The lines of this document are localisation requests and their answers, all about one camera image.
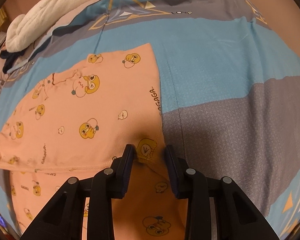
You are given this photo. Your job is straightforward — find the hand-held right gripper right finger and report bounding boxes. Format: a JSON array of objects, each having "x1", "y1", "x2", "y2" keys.
[{"x1": 164, "y1": 144, "x2": 282, "y2": 240}]

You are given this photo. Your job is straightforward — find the white fluffy blanket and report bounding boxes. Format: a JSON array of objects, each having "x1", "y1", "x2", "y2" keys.
[{"x1": 5, "y1": 0, "x2": 108, "y2": 53}]

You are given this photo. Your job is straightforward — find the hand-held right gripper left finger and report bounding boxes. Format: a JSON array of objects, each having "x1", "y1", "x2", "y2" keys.
[{"x1": 19, "y1": 144, "x2": 136, "y2": 240}]

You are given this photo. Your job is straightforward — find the blue grey patterned duvet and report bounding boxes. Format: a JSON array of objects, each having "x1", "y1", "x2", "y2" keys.
[{"x1": 0, "y1": 0, "x2": 300, "y2": 233}]

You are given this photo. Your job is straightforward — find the pink duck print garment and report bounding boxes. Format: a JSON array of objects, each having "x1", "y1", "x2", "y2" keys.
[{"x1": 0, "y1": 42, "x2": 190, "y2": 240}]

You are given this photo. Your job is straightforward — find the dark navy cloth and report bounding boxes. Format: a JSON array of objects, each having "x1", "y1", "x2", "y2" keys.
[{"x1": 0, "y1": 45, "x2": 28, "y2": 74}]

